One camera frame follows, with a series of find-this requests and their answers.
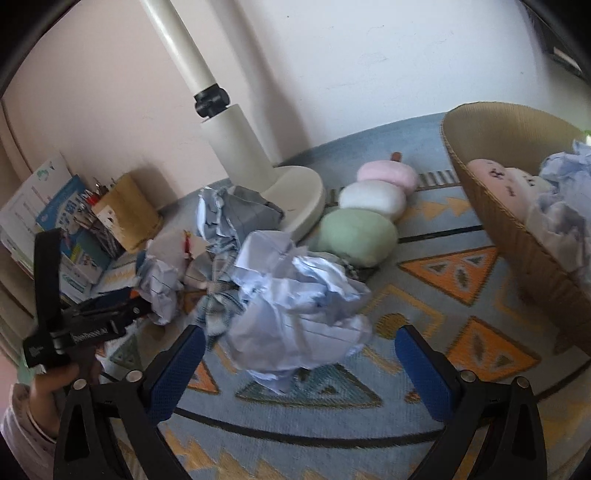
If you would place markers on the large white book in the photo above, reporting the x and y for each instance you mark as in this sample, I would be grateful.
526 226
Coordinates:
27 198

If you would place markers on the pink white green dango plush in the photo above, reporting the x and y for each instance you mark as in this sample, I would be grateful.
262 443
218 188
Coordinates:
355 235

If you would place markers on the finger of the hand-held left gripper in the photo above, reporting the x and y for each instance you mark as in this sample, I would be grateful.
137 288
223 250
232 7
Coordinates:
113 298
129 314

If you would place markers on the person's left hand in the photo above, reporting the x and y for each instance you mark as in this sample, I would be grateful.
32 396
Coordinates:
44 397

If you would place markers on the grey plaid cloth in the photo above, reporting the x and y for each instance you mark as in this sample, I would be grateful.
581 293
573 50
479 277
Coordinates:
217 295

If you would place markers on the bunch of pens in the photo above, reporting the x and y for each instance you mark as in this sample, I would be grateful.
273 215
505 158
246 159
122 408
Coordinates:
94 198

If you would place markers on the tan cylinder pen holder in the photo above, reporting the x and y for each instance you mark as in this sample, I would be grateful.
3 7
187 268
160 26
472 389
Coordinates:
131 207

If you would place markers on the red and white small toy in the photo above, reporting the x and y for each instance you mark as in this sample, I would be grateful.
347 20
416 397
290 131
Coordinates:
171 249

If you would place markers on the white paper ball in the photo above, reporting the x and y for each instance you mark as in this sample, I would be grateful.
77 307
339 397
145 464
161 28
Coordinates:
558 221
295 341
161 290

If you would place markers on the cream plush toy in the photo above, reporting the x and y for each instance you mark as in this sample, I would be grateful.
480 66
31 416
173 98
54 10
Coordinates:
498 184

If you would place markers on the light blue booklet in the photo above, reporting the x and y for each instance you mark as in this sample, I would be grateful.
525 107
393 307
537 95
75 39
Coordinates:
83 267

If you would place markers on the black mesh pen holder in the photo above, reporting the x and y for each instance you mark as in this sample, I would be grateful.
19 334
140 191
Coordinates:
104 240

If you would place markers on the blue book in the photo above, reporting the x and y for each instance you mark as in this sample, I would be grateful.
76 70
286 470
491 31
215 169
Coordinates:
60 207

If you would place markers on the wicker basket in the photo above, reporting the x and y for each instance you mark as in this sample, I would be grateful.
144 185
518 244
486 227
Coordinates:
508 258

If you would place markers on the white fan stand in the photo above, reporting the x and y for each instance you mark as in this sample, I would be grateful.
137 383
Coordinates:
235 138

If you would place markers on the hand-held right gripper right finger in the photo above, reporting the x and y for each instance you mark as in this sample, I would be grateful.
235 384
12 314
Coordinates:
425 374

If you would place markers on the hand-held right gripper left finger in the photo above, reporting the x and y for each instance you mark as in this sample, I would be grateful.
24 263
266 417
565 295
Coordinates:
178 374

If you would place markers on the orange ball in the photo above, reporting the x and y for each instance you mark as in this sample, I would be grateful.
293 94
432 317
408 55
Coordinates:
135 292

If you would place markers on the dark frame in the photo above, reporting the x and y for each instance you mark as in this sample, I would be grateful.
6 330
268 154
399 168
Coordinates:
561 50

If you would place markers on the patterned blue rug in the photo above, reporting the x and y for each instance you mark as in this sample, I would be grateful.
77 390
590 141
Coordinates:
323 429

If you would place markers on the crumpled grey-blue paper ball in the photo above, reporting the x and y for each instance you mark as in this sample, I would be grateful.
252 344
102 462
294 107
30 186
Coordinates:
240 212

